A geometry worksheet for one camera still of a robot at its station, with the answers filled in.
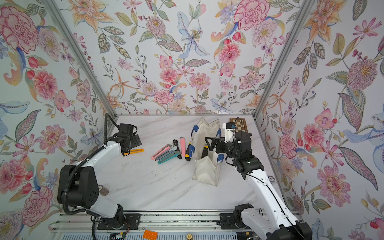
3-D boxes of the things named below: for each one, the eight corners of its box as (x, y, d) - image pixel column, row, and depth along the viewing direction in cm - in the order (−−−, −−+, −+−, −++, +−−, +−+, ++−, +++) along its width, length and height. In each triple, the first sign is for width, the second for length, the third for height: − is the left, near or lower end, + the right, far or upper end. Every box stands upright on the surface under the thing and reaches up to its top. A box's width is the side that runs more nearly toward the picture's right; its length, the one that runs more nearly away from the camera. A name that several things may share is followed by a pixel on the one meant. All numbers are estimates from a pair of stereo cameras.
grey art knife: (158, 160, 98) (157, 158, 96) (156, 158, 99) (156, 156, 97) (177, 149, 103) (177, 147, 101) (176, 147, 104) (175, 145, 102)
